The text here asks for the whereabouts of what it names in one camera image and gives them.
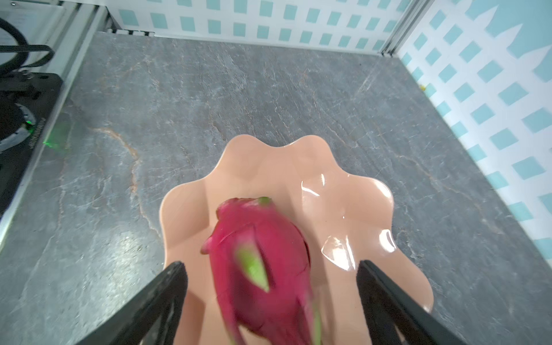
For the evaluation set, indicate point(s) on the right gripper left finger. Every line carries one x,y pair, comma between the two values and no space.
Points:
153,314

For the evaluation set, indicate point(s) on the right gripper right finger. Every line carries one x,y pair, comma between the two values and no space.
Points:
390,313

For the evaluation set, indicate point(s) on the magenta fake dragon fruit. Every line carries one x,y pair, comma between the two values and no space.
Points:
261,265

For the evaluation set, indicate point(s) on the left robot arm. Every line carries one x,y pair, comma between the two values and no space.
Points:
27,102

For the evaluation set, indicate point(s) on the pink scalloped fruit bowl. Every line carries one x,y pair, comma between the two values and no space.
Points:
345,219

